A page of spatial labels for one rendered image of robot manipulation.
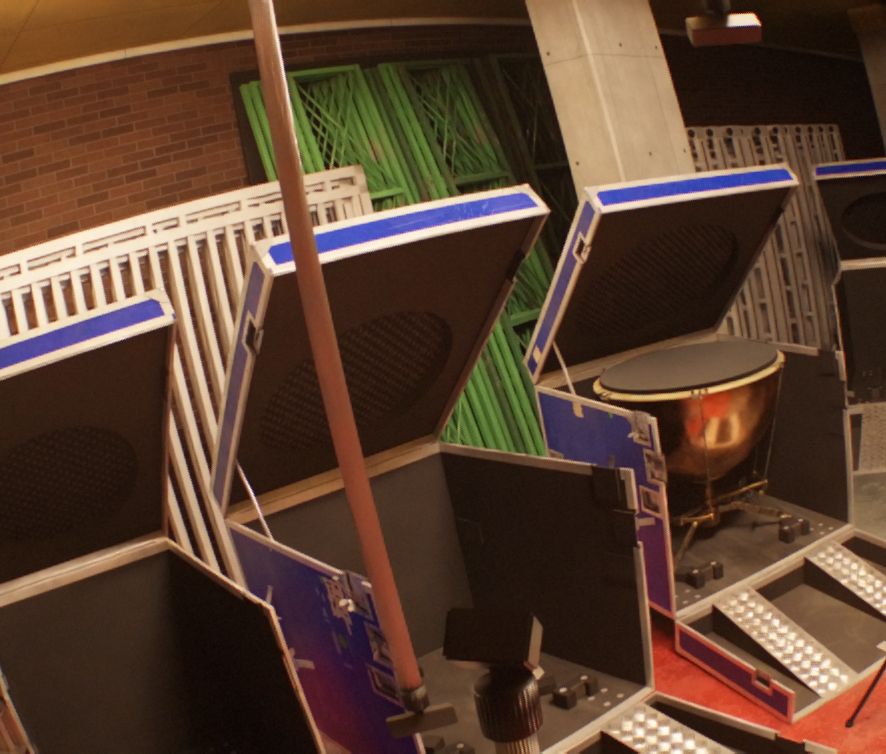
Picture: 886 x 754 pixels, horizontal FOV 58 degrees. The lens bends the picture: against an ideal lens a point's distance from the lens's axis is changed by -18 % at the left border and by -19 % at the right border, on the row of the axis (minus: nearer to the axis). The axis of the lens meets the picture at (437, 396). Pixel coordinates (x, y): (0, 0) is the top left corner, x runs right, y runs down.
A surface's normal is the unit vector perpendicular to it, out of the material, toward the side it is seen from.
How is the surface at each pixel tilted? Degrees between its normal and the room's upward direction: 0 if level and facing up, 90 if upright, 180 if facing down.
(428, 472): 90
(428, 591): 90
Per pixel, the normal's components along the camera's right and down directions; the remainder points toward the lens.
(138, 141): 0.62, 0.03
